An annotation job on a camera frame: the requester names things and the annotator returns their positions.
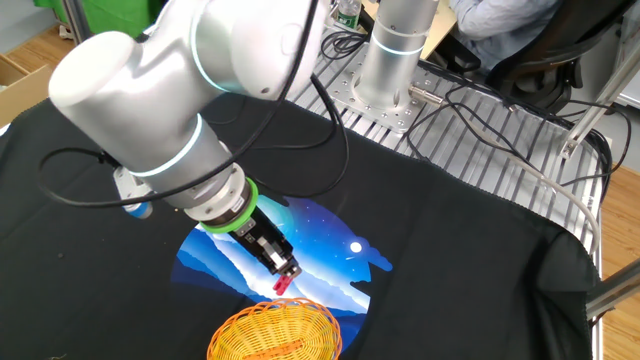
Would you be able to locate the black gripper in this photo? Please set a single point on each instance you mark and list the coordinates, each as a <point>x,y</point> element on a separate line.
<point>265,235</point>

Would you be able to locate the pink plastic clamp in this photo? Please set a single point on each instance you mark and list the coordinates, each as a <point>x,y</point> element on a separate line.
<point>281,286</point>

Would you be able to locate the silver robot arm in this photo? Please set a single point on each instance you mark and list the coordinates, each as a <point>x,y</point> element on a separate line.
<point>140,110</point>

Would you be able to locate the yellow wicker basket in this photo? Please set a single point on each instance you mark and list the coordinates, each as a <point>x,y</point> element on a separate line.
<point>280,330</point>

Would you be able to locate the black t-shirt with blue print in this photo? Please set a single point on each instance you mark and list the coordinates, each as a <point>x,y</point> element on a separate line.
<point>475,280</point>

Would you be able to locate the plastic bottle with green label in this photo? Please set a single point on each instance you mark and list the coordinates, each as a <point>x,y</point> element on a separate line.
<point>349,17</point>

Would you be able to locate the green cloth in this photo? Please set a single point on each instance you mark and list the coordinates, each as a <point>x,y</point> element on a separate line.
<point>115,17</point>

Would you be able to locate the cardboard box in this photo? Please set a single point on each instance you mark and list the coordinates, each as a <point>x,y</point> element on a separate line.
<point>20,95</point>

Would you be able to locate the person in light shirt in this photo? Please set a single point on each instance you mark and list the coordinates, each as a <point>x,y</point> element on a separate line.
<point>495,25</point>

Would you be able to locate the black office chair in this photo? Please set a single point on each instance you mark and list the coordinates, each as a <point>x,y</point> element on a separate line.
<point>550,65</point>

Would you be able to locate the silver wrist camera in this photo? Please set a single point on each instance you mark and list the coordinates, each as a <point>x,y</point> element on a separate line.
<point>131,192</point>

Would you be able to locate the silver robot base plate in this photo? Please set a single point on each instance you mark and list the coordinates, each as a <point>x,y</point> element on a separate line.
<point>395,117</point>

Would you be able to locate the aluminium frame post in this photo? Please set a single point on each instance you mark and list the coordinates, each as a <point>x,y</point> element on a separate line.
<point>595,110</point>
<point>75,17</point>
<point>615,290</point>

